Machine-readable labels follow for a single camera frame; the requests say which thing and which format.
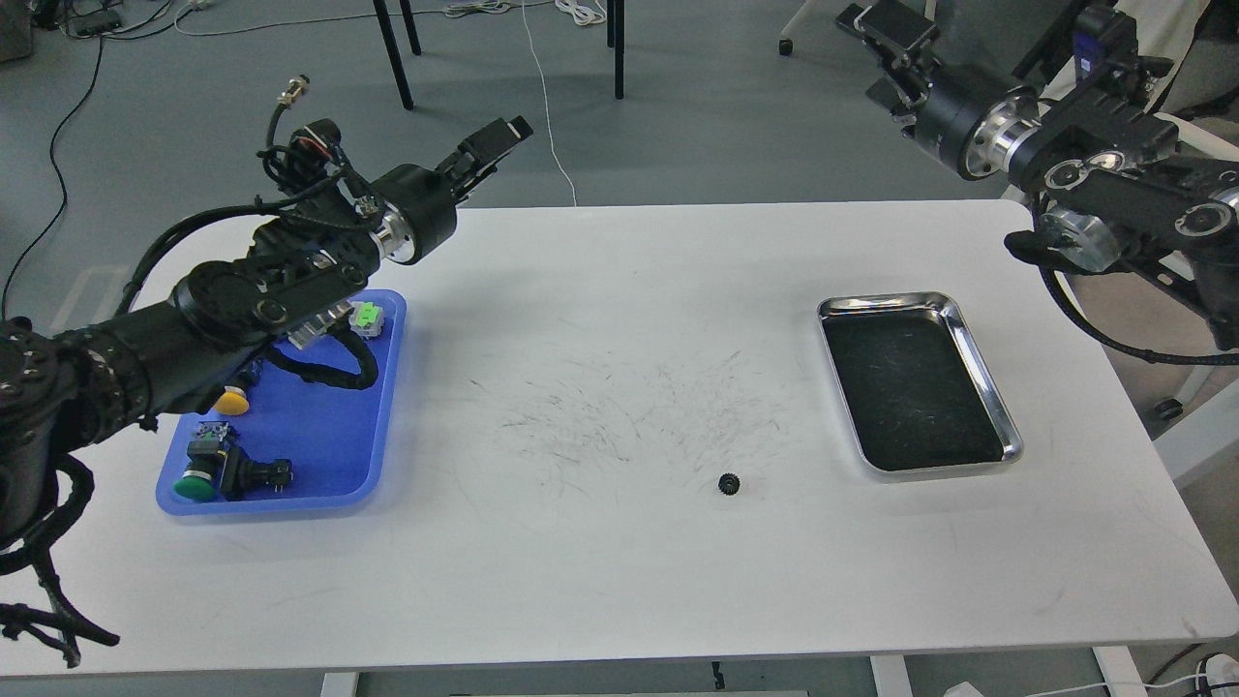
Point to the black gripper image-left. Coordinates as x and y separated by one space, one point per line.
419 206

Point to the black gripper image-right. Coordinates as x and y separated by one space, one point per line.
965 118

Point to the small black gear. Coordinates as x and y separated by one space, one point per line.
728 483

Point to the blue plastic tray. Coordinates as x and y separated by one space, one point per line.
334 438

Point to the silver metal tray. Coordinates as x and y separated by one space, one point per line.
920 399

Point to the black table leg left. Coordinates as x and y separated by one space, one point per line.
393 53

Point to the black table leg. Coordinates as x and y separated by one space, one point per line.
615 11
393 53

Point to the black table leg right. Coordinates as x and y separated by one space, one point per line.
615 11

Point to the green grey switch module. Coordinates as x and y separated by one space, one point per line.
365 319

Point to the yellow push button switch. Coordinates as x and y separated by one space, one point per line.
233 401

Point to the black switch block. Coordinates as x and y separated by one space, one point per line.
242 474

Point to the green push button switch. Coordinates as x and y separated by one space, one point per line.
207 455

